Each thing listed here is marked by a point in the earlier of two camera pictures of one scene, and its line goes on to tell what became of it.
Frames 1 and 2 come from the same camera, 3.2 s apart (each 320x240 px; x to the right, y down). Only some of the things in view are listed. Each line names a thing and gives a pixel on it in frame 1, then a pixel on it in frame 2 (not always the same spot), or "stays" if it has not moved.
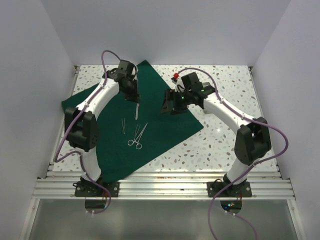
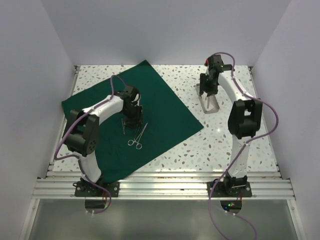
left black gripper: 134,97 → 137,119
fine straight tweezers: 135,131 stays
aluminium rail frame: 50,184 stays
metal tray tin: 209,105 stays
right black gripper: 172,94 → 210,91
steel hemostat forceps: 139,146 stays
